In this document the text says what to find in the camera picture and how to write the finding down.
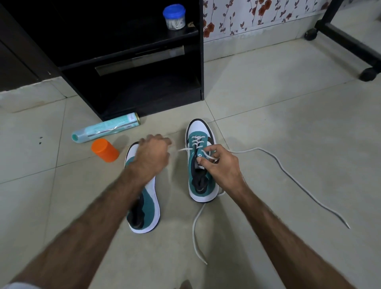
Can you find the loose white shoelace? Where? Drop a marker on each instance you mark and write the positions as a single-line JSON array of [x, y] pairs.
[[194, 235]]

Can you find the person's left forearm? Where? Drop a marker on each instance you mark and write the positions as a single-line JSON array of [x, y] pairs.
[[89, 229]]

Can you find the person's left fingers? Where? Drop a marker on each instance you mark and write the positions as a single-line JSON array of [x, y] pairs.
[[157, 139]]

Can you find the white shoelace threaded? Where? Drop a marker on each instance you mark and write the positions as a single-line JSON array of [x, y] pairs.
[[293, 178]]

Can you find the teal white sneaker without lace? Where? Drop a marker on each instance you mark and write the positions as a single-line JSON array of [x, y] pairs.
[[148, 205]]

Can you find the person's right forearm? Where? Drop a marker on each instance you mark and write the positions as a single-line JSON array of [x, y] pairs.
[[285, 241]]

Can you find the teal spray can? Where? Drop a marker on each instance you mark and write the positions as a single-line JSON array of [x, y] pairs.
[[107, 128]]

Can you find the black wheeled stand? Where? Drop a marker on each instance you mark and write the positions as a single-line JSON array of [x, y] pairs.
[[345, 41]]

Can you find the person's right thumb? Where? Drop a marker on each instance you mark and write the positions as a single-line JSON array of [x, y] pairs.
[[209, 164]]

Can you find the white shorts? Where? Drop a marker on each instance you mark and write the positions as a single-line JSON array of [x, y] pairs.
[[17, 286]]

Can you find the dark brown cupboard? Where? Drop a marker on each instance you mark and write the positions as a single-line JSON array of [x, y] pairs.
[[17, 59]]

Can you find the black wooden cabinet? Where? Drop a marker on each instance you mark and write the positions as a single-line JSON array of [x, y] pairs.
[[125, 83]]

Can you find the person's right hand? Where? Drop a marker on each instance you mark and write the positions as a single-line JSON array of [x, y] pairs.
[[226, 169]]

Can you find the person's left hand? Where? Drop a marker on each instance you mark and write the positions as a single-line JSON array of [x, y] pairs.
[[151, 156]]

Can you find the orange plastic cap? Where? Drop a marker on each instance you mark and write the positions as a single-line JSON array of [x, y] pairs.
[[104, 150]]

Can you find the clear jar with blue lid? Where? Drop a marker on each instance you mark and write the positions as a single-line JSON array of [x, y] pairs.
[[174, 17]]

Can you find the teal white sneaker with lace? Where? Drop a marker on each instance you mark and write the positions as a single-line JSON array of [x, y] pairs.
[[196, 184]]

